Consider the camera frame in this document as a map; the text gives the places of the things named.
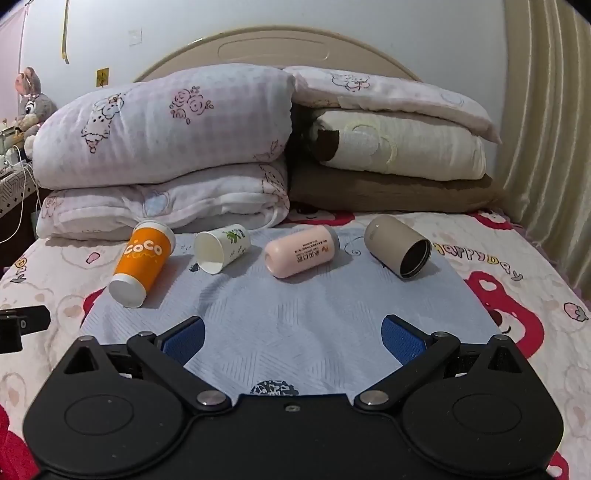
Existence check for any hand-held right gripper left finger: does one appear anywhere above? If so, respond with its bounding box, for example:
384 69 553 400
62 316 230 412

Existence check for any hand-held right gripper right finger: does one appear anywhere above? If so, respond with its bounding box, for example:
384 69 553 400
353 315 526 410

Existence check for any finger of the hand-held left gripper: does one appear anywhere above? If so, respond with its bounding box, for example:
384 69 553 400
0 305 51 354

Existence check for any orange paper cup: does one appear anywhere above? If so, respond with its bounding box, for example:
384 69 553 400
108 220 177 308

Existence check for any white paper cup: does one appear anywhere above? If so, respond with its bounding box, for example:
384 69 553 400
194 224 252 275

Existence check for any beige tumbler cup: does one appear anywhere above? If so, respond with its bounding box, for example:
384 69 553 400
364 215 432 280

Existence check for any pink cylindrical bottle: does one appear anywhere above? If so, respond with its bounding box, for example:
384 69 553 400
264 224 340 278

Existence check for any light blue mat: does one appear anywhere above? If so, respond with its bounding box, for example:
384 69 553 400
81 222 504 398

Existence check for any dark nightstand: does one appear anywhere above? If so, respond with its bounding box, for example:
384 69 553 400
0 161 48 271

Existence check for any pink floral folded quilt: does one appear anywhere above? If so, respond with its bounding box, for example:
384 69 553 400
36 159 291 241

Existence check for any brown pillow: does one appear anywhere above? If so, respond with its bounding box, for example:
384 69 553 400
288 161 504 215

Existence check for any cream folded quilt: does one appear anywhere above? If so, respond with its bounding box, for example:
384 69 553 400
307 108 488 182

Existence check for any grey stuffed toy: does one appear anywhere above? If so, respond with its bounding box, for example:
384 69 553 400
14 66 58 138

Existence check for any pink checked folded quilt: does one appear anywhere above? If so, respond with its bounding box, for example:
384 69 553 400
32 63 296 191

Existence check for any pink printed pillow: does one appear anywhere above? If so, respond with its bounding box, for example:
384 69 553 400
283 65 502 144

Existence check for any pink curtain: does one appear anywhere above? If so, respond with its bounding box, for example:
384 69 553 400
0 7 27 97

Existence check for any beige curtain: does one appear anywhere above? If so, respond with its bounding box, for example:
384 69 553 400
494 0 591 287

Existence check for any beige headboard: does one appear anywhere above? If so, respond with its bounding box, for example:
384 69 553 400
134 27 423 85

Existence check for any white cable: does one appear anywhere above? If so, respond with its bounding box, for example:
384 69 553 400
0 143 38 244

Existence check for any yellow hanging cord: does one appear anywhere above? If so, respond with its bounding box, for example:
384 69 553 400
59 0 73 65

